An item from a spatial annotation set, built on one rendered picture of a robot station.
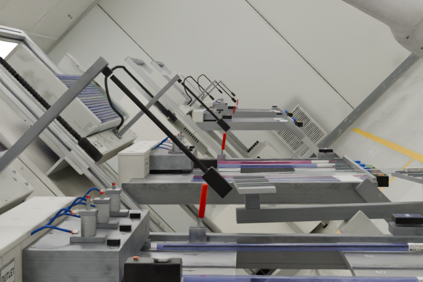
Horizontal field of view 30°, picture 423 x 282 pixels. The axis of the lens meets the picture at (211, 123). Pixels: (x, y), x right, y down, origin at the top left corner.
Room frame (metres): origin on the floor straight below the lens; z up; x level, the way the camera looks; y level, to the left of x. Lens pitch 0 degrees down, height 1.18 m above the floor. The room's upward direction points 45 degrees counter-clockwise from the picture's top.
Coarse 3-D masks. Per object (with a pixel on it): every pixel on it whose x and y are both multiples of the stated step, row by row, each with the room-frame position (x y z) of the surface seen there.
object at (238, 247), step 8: (160, 248) 1.34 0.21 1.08; (168, 248) 1.34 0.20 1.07; (176, 248) 1.34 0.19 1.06; (184, 248) 1.34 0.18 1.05; (192, 248) 1.34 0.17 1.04; (200, 248) 1.34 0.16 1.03; (208, 248) 1.34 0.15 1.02; (216, 248) 1.34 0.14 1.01; (224, 248) 1.34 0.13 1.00; (232, 248) 1.34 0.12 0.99; (240, 248) 1.34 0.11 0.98; (248, 248) 1.34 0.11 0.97; (256, 248) 1.34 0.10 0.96; (264, 248) 1.34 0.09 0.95; (272, 248) 1.34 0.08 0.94; (280, 248) 1.34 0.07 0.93; (288, 248) 1.33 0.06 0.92; (296, 248) 1.33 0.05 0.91; (304, 248) 1.33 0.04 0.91; (312, 248) 1.33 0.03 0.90; (320, 248) 1.33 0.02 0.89; (328, 248) 1.33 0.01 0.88; (336, 248) 1.33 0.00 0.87; (344, 248) 1.33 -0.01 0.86; (352, 248) 1.33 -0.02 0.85; (360, 248) 1.33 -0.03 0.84; (368, 248) 1.33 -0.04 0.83; (376, 248) 1.33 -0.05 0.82; (384, 248) 1.33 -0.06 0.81; (392, 248) 1.33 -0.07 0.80; (400, 248) 1.33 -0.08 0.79; (408, 248) 1.33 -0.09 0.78
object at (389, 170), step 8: (392, 168) 1.77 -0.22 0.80; (400, 168) 1.76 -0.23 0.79; (224, 176) 1.76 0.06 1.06; (232, 176) 1.76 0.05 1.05; (240, 176) 1.76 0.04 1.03; (248, 176) 1.76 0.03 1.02; (256, 176) 1.76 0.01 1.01; (272, 176) 1.76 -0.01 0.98; (280, 176) 1.76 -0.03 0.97; (288, 176) 1.76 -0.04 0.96; (296, 176) 1.76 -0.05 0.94
